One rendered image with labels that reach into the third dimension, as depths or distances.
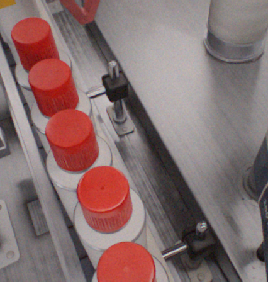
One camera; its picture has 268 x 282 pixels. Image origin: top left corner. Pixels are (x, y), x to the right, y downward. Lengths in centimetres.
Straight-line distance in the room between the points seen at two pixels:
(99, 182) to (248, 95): 35
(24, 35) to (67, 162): 12
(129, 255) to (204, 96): 35
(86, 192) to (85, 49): 46
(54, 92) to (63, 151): 5
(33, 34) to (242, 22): 29
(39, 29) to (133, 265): 21
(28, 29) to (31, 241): 28
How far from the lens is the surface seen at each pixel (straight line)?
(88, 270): 45
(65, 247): 37
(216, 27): 57
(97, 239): 28
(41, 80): 31
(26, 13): 51
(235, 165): 50
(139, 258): 23
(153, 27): 64
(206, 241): 41
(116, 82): 51
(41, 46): 34
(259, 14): 55
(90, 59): 67
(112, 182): 25
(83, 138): 27
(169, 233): 51
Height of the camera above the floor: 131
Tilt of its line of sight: 58 degrees down
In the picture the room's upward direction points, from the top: 5 degrees counter-clockwise
